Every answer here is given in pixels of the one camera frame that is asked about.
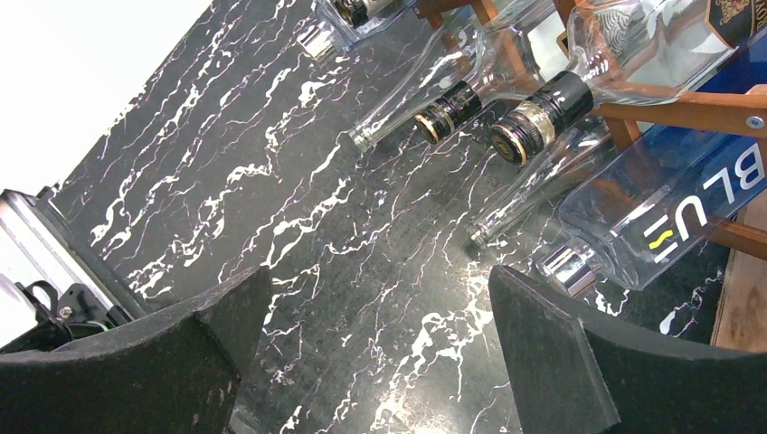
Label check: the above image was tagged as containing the brown wooden board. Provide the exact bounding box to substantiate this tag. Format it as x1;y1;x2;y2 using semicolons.
711;193;766;353

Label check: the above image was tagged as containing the clear square liquor bottle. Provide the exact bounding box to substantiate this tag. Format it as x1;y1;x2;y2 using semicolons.
491;0;766;166
413;1;567;144

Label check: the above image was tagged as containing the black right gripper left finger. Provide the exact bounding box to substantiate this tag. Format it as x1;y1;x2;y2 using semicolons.
1;267;272;433

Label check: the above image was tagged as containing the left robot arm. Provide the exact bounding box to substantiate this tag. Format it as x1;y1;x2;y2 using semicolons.
1;190;272;433

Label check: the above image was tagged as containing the brown wooden wine rack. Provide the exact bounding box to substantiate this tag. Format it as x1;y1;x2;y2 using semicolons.
413;0;767;261

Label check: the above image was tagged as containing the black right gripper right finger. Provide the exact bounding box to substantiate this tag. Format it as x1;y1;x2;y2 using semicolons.
488;266;766;433

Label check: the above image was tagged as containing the blue square glass bottle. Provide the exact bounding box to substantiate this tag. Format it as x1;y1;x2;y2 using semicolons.
536;42;766;296
297;0;416;65

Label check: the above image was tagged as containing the clear wine glass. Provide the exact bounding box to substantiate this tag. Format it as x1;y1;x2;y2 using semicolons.
467;116;617;249
345;6;482;152

